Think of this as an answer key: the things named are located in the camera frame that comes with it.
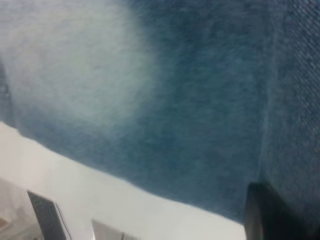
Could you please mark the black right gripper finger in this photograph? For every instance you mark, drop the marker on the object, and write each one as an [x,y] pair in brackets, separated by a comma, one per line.
[270,220]

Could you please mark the blue denim jeans basketball print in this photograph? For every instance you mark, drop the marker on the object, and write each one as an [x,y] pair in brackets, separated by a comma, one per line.
[175,100]

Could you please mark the dark keyboard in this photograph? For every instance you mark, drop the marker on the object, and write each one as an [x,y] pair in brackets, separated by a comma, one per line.
[50,220]

